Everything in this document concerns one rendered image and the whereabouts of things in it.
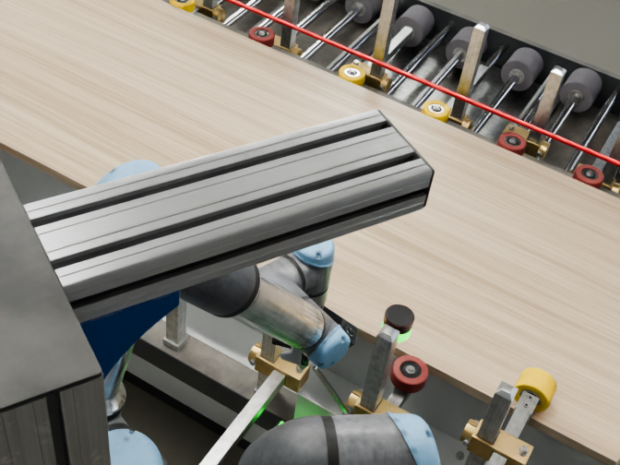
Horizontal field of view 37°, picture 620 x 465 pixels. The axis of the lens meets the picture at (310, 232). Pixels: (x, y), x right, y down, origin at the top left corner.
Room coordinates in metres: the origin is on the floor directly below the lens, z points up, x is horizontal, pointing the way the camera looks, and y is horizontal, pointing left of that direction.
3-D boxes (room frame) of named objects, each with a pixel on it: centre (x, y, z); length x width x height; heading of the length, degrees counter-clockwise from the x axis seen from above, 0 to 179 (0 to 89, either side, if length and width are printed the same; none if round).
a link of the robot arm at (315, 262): (1.16, -0.01, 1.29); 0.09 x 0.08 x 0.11; 136
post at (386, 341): (1.18, -0.18, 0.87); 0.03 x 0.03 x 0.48; 66
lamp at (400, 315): (1.22, -0.20, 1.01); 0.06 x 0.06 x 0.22; 66
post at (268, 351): (1.28, 0.05, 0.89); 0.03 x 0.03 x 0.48; 66
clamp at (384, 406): (1.17, -0.20, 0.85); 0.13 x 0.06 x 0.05; 66
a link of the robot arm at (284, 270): (1.08, 0.05, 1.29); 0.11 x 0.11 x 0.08; 46
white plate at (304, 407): (1.17, -0.14, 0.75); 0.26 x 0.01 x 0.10; 66
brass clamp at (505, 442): (1.07, -0.43, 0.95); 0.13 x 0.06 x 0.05; 66
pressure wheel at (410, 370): (1.26, -0.26, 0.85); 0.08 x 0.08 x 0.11
